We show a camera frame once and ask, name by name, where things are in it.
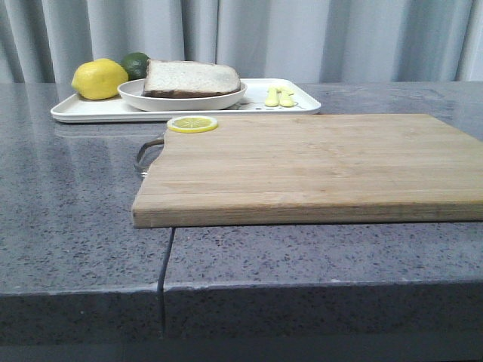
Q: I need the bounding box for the white bread slice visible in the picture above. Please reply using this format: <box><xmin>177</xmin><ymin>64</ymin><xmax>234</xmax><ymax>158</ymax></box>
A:
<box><xmin>142</xmin><ymin>60</ymin><xmax>241</xmax><ymax>99</ymax></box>

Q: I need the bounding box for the white round plate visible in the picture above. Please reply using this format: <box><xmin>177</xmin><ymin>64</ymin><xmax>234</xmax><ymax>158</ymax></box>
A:
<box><xmin>118</xmin><ymin>79</ymin><xmax>248</xmax><ymax>112</ymax></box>

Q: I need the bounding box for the white rectangular tray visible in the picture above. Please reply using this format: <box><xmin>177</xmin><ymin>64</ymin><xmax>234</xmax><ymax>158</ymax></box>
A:
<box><xmin>51</xmin><ymin>78</ymin><xmax>321</xmax><ymax>124</ymax></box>

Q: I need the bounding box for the wooden cutting board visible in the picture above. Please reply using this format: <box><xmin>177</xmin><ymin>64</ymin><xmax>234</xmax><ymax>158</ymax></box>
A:
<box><xmin>132</xmin><ymin>114</ymin><xmax>482</xmax><ymax>228</ymax></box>

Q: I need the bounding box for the lemon slice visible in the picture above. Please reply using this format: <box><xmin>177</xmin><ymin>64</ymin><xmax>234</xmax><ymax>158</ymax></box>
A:
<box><xmin>167</xmin><ymin>115</ymin><xmax>218</xmax><ymax>133</ymax></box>

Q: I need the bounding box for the pale yellow utensil left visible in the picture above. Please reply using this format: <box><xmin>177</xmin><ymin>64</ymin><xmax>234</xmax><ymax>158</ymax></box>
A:
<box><xmin>264</xmin><ymin>86</ymin><xmax>279</xmax><ymax>107</ymax></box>

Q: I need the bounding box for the pale yellow utensil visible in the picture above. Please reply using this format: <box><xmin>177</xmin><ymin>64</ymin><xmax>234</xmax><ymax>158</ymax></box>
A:
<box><xmin>277</xmin><ymin>86</ymin><xmax>295</xmax><ymax>108</ymax></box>
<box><xmin>264</xmin><ymin>86</ymin><xmax>279</xmax><ymax>107</ymax></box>

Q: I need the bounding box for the pale yellow utensil right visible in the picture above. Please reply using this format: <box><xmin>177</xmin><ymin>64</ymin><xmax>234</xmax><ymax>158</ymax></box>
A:
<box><xmin>277</xmin><ymin>86</ymin><xmax>295</xmax><ymax>108</ymax></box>

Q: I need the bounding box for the green lime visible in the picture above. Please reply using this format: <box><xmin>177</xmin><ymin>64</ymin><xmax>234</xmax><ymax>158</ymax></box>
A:
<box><xmin>121</xmin><ymin>52</ymin><xmax>149</xmax><ymax>81</ymax></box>

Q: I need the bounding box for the yellow lemon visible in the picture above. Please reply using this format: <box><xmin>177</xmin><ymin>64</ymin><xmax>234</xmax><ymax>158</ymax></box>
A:
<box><xmin>71</xmin><ymin>58</ymin><xmax>128</xmax><ymax>100</ymax></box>

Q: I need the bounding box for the grey curtain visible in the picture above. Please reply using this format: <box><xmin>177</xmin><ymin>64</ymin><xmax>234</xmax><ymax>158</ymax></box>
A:
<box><xmin>1</xmin><ymin>1</ymin><xmax>482</xmax><ymax>83</ymax></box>

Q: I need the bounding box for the metal cutting board handle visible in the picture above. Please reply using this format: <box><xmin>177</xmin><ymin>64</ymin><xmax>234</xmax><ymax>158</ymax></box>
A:
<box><xmin>134</xmin><ymin>133</ymin><xmax>165</xmax><ymax>177</ymax></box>

